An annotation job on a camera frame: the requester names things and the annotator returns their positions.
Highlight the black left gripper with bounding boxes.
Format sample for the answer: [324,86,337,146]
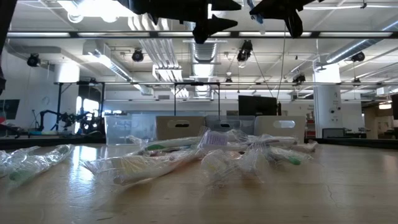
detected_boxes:
[118,0,243,45]

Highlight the large black monitor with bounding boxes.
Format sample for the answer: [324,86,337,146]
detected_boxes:
[238,95,279,121]

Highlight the white building column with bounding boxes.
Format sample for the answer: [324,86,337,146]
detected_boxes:
[313,63,342,138]

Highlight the dark smoky plastic bin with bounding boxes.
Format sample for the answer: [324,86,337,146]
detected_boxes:
[204,115,256,137]

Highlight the light grey plastic bin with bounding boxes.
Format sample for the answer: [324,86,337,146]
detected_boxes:
[155,116,205,143]

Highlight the white plastic bin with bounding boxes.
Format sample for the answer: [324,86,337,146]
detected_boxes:
[254,116,306,144]

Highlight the small dark desk monitor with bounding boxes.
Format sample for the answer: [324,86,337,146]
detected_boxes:
[322,128,346,139]

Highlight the clear plastic bin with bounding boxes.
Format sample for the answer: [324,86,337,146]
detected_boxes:
[104,114,157,146]

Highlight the silver ventilation duct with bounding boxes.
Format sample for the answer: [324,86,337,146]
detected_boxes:
[185,0,229,99]

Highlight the black rack frame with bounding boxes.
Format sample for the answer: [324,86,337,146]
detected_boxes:
[173,82,221,118]

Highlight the black background rig frame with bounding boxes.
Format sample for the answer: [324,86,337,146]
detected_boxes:
[54,80,106,133]

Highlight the dark wall screen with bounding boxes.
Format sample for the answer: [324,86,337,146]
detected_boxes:
[0,98,21,121]

